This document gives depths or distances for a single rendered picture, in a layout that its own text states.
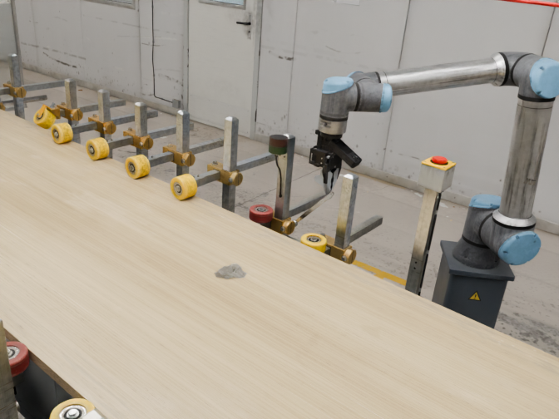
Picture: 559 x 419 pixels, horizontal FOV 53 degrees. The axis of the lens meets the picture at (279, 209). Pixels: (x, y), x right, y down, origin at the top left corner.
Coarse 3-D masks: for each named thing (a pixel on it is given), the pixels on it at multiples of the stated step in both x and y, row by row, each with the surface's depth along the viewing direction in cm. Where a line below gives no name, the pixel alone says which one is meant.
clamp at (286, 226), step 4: (272, 220) 192; (276, 220) 190; (280, 220) 190; (284, 220) 190; (288, 220) 190; (272, 224) 192; (276, 224) 191; (280, 224) 190; (284, 224) 189; (288, 224) 189; (292, 224) 191; (272, 228) 193; (276, 228) 191; (280, 228) 189; (284, 228) 189; (288, 228) 189; (292, 228) 191; (280, 232) 191; (284, 232) 190; (288, 232) 190; (292, 232) 192
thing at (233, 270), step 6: (234, 264) 153; (222, 270) 150; (228, 270) 150; (234, 270) 150; (240, 270) 150; (216, 276) 148; (222, 276) 148; (228, 276) 148; (234, 276) 149; (240, 276) 150
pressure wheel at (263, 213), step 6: (252, 210) 186; (258, 210) 188; (264, 210) 188; (270, 210) 188; (252, 216) 186; (258, 216) 185; (264, 216) 185; (270, 216) 187; (258, 222) 186; (264, 222) 186
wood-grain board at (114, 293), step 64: (0, 128) 245; (0, 192) 186; (64, 192) 190; (128, 192) 194; (0, 256) 150; (64, 256) 153; (128, 256) 155; (192, 256) 158; (256, 256) 160; (320, 256) 163; (64, 320) 128; (128, 320) 129; (192, 320) 131; (256, 320) 133; (320, 320) 135; (384, 320) 137; (448, 320) 139; (64, 384) 111; (128, 384) 111; (192, 384) 112; (256, 384) 114; (320, 384) 115; (384, 384) 116; (448, 384) 118; (512, 384) 119
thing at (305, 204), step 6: (324, 192) 217; (306, 198) 211; (312, 198) 211; (318, 198) 212; (330, 198) 220; (294, 204) 205; (300, 204) 206; (306, 204) 207; (312, 204) 210; (294, 210) 202; (300, 210) 205
